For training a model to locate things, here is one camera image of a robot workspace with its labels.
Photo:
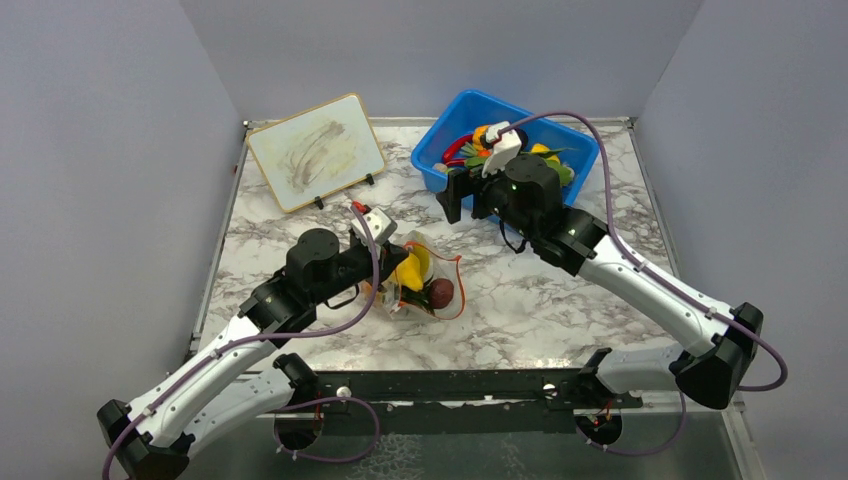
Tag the red toy chili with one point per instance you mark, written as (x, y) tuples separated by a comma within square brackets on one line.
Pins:
[(459, 151)]

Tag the green leafy vegetable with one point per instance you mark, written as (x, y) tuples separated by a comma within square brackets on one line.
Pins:
[(564, 171)]

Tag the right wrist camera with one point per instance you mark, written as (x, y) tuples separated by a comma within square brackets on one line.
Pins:
[(503, 146)]

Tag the orange toy bell pepper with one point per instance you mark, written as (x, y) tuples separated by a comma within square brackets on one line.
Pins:
[(479, 142)]

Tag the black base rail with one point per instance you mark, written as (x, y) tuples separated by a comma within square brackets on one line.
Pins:
[(357, 403)]

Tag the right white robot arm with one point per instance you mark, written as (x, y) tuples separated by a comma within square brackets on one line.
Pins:
[(714, 345)]

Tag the blue plastic bin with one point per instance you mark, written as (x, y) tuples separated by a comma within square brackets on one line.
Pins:
[(472, 109)]

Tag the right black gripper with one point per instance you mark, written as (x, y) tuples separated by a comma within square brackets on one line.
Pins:
[(461, 183)]

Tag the small yellow toy fruit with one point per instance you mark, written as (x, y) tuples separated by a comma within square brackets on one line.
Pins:
[(546, 153)]

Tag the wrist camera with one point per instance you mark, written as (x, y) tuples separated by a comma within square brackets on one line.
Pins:
[(372, 220), (503, 146)]

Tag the white drawing board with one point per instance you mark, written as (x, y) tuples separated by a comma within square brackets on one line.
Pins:
[(318, 152)]

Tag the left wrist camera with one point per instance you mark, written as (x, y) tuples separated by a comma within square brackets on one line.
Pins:
[(372, 220)]

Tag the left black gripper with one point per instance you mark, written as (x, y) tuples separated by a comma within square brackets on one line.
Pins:
[(390, 255)]

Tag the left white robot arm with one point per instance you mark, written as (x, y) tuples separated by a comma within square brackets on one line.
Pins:
[(157, 434)]

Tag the dark purple passion fruit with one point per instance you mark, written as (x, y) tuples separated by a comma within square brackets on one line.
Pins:
[(440, 293)]

